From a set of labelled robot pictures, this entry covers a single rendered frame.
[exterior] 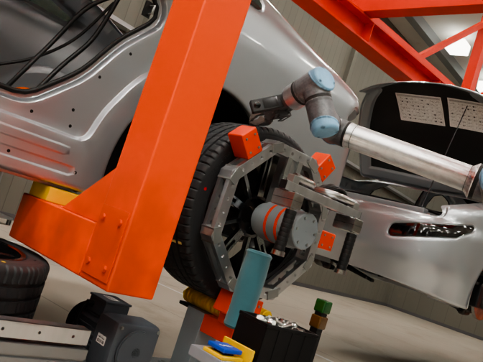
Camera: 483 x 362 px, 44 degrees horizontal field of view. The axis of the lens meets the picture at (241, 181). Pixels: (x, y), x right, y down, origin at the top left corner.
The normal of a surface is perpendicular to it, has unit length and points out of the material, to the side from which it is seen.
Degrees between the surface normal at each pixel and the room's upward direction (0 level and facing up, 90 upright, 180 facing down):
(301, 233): 90
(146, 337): 90
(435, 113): 141
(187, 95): 90
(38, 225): 90
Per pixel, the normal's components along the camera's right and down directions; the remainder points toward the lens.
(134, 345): 0.67, 0.16
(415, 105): -0.65, 0.60
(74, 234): -0.68, -0.28
